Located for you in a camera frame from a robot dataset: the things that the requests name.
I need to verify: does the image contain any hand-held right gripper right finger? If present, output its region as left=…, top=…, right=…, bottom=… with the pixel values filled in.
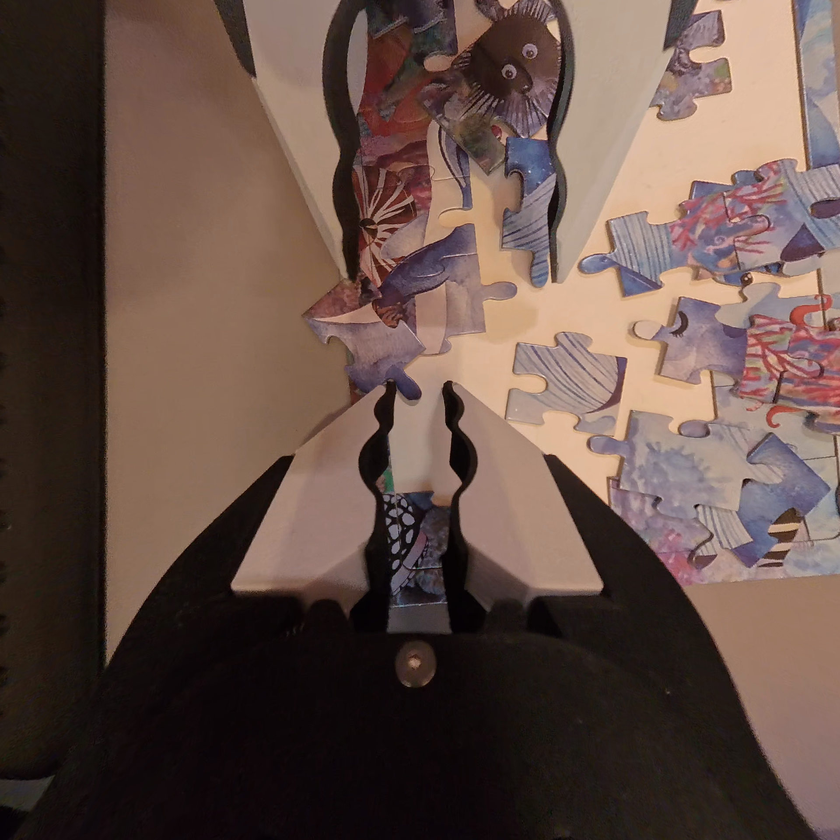
left=441, top=381, right=603, bottom=634

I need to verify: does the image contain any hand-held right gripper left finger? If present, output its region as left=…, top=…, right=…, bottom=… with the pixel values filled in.
left=231, top=381, right=398, bottom=634

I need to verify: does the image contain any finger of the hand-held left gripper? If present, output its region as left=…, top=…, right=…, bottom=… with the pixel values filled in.
left=241, top=0, right=362, bottom=284
left=548, top=0, right=683, bottom=284

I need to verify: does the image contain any lavender coral puzzle piece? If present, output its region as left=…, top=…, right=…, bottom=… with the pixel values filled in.
left=410, top=492, right=455, bottom=588

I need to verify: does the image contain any black sea urchin puzzle piece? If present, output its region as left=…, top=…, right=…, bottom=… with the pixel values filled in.
left=420, top=0, right=565, bottom=132

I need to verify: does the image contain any urchin green coral puzzle piece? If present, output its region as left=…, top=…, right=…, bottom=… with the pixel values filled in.
left=420, top=85, right=511, bottom=177

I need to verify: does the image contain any purple white sail puzzle piece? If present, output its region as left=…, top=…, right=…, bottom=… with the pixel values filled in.
left=302, top=279, right=426, bottom=403

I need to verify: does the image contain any sea print puzzle board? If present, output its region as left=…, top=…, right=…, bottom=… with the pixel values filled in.
left=344, top=0, right=840, bottom=611

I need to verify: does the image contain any lavender white whale puzzle piece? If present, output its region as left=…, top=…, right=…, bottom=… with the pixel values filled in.
left=413, top=279, right=519, bottom=358

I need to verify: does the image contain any purple eyelash puzzle piece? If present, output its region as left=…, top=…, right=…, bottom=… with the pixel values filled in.
left=633, top=297, right=752, bottom=387

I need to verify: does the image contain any red green coral puzzle piece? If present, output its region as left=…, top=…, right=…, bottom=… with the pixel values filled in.
left=735, top=314, right=815, bottom=403

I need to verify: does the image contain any red coral purple puzzle piece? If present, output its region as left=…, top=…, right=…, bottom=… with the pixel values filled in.
left=777, top=325, right=840, bottom=408

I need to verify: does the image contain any blue dark coral puzzle piece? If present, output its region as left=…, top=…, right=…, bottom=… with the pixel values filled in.
left=650, top=10, right=732, bottom=123

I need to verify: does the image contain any mottled lavender yellow fish piece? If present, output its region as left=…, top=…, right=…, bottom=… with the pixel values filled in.
left=607, top=478, right=716, bottom=565

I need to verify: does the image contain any navy striped puzzle piece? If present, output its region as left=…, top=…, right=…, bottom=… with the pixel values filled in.
left=577, top=210, right=673, bottom=301

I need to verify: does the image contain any blue red coral puzzle piece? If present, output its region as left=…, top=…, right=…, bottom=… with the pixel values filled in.
left=663, top=187, right=739, bottom=277

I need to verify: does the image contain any red tipped tail puzzle piece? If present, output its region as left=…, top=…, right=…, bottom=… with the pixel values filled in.
left=430, top=121, right=475, bottom=229

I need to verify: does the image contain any dark blue fin puzzle piece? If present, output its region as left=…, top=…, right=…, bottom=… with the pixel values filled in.
left=374, top=223, right=483, bottom=329

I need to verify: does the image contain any dark blue whale eye piece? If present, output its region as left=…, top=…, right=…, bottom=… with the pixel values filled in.
left=738, top=220, right=840, bottom=286

